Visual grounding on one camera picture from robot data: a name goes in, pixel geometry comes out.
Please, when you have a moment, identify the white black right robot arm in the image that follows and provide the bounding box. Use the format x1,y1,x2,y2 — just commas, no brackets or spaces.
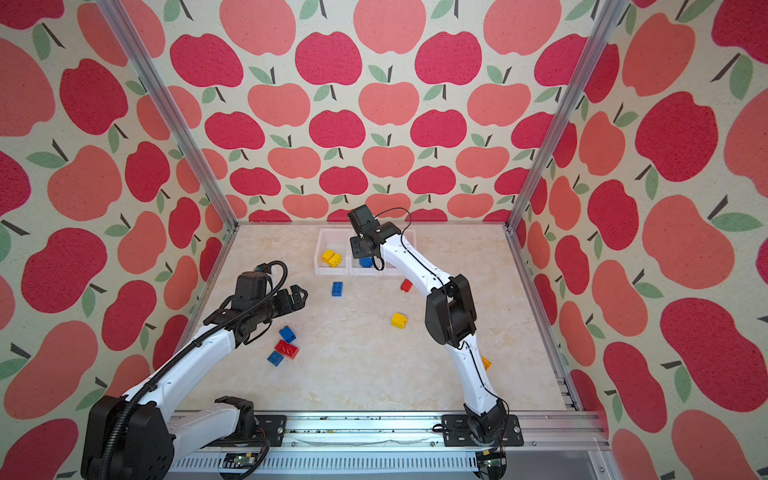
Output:
348,207,509,447

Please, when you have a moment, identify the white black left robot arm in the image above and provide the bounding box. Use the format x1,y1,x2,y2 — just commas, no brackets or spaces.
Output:
80,285,308,479

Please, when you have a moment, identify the white middle plastic bin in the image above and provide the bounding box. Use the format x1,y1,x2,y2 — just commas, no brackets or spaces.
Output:
348,237,386,276

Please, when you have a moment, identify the white plastic bin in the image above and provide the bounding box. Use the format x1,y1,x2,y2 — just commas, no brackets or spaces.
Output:
384,230,416,276
314,228,353,275
348,237,386,276

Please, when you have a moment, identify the white left plastic bin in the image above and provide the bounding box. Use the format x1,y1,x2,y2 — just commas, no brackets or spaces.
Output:
314,228,353,275

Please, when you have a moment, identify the white right plastic bin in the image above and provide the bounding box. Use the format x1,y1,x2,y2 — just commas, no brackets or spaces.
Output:
384,230,416,276

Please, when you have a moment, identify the red lego left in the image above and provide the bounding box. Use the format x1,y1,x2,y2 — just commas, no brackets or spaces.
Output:
275,340,299,359

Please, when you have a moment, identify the small blue lego left lower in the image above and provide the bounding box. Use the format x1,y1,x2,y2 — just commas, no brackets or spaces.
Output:
268,351,284,367

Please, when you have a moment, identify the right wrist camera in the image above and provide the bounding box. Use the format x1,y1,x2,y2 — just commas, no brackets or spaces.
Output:
347,204,380,237

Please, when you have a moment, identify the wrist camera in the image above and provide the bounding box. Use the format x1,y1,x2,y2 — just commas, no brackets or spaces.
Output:
231,270,272,311
347,204,380,237

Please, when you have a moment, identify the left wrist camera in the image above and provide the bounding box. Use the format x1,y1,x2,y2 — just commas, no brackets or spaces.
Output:
231,270,272,311

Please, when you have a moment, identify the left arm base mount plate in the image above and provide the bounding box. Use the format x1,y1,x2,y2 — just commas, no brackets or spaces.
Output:
253,414,287,448

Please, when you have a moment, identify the aluminium left frame post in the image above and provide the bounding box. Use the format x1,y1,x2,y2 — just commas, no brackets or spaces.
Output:
96,1,239,233

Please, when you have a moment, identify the aluminium frame post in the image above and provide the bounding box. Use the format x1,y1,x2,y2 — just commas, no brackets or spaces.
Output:
504,0,629,237
96,1,239,233

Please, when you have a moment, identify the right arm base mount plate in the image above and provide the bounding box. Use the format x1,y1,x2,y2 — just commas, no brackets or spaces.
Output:
433,414,525,448

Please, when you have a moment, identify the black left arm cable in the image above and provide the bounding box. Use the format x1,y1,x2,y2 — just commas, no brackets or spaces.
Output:
98,259,289,480

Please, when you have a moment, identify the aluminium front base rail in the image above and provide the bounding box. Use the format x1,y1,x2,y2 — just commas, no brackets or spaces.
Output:
164,412,621,479

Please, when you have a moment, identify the aluminium right frame post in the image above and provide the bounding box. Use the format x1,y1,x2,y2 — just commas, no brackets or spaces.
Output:
504,0,629,237

